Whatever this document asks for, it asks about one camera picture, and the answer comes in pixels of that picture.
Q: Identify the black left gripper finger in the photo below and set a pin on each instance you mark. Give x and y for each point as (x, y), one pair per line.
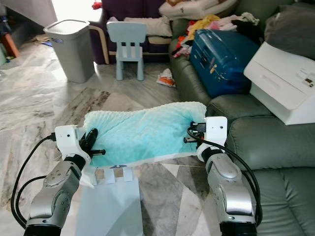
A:
(98, 152)
(90, 138)

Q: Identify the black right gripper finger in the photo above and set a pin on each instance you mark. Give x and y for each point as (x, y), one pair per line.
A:
(192, 140)
(192, 129)

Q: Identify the teal dotted plush pillow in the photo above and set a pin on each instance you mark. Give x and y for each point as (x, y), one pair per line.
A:
(142, 132)

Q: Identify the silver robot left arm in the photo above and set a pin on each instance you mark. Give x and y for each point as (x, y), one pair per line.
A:
(54, 196)

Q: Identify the green leather sofa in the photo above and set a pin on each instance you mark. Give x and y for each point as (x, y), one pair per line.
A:
(275, 147)

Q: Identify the light blue plastic child chair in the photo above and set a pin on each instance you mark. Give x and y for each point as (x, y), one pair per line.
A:
(110, 206)
(126, 37)

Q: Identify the orange and white packet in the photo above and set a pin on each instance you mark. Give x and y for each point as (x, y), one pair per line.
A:
(166, 77)

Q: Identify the blue hard shell suitcase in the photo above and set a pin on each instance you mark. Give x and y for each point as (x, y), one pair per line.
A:
(224, 59)

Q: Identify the grey plastic trash bin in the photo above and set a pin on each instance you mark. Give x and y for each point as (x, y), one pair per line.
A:
(69, 51)

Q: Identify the white appliance box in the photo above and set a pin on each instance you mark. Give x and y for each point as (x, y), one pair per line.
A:
(283, 83)

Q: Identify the colourful pile of clothes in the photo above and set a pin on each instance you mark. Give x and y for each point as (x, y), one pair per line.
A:
(206, 23)

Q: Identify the cream seat cushion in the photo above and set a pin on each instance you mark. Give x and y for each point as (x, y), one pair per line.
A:
(152, 27)

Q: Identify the cream baby lounger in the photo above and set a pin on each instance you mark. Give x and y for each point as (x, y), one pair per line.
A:
(192, 7)

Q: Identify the black and brown upright device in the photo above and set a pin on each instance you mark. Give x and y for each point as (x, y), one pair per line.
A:
(7, 44)

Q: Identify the purple armchair with wooden arms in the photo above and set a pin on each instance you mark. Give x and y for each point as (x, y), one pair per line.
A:
(128, 9)

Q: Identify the dark grey cushion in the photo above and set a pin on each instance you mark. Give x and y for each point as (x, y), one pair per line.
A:
(290, 27)

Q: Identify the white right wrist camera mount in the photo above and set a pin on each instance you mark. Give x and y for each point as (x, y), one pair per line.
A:
(215, 129)

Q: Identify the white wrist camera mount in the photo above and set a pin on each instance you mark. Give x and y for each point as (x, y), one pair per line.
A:
(68, 140)
(215, 129)

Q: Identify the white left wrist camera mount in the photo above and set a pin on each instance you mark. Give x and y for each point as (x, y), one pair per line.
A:
(68, 140)

